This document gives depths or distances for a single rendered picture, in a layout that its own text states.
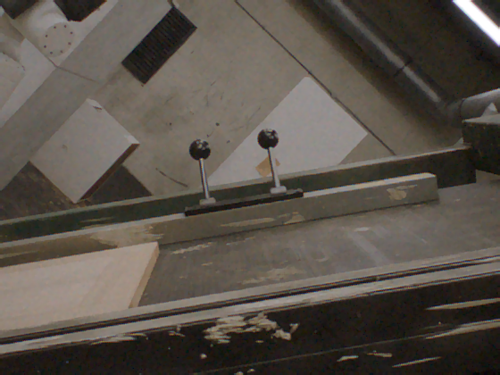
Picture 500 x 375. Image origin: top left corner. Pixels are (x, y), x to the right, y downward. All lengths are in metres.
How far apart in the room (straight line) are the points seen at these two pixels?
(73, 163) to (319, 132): 2.36
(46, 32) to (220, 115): 8.14
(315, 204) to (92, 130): 5.10
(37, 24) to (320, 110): 3.79
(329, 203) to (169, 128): 8.19
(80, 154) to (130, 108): 3.28
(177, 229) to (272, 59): 8.18
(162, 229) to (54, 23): 0.37
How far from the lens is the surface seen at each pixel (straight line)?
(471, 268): 0.52
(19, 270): 1.09
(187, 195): 1.39
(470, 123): 1.46
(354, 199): 1.17
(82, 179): 6.21
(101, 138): 6.16
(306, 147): 4.82
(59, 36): 1.17
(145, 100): 9.38
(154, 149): 9.34
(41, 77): 3.53
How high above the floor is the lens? 1.50
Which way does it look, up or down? 4 degrees down
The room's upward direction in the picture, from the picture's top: 44 degrees clockwise
